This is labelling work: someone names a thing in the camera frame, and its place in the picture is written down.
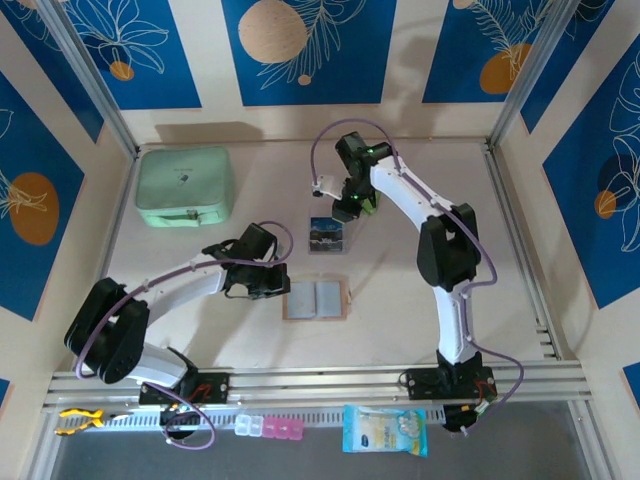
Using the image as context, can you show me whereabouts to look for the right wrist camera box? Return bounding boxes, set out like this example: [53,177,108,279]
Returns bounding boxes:
[310,172,343,200]

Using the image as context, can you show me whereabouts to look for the blue snack packet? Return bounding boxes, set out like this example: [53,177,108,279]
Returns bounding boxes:
[342,404,430,458]

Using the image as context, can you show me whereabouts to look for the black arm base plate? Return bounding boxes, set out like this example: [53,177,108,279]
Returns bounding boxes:
[403,366,499,402]
[138,370,232,406]

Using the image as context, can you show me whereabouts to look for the blue credit card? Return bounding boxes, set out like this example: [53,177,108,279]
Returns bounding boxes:
[310,216,347,235]

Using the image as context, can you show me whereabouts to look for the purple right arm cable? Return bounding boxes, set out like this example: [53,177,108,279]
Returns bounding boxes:
[309,118,526,437]

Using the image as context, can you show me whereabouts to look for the aluminium frame post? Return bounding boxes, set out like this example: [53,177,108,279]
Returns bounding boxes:
[486,0,585,152]
[37,0,141,157]

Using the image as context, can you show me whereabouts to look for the slotted grey cable tray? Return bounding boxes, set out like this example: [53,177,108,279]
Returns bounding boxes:
[53,405,449,434]

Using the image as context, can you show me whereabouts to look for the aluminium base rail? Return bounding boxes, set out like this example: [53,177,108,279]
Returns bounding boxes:
[42,360,594,409]

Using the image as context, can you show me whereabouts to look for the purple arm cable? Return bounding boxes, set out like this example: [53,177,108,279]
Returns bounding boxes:
[74,221,295,450]
[309,118,526,437]

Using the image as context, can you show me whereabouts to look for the mint green zip pouch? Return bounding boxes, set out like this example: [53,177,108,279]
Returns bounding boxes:
[134,145,235,229]

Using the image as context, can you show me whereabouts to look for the pink pill box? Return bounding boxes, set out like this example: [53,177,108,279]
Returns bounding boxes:
[262,417,306,442]

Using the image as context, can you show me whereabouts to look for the yellow black pliers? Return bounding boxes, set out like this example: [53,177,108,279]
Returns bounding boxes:
[54,407,134,437]

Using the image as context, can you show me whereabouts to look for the black cable connector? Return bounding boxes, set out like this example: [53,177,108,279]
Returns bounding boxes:
[159,403,202,441]
[442,402,495,437]

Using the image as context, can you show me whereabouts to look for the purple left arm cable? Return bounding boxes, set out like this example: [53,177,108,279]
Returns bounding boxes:
[74,221,295,450]

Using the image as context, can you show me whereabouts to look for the tan leather card holder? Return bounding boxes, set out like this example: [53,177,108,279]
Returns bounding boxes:
[282,278,354,323]

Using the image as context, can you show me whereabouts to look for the clear pill box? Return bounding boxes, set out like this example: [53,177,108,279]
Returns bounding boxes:
[234,414,265,438]

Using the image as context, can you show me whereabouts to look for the aluminium side rail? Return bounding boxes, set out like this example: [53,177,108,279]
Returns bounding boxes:
[480,143,562,361]
[74,148,141,372]

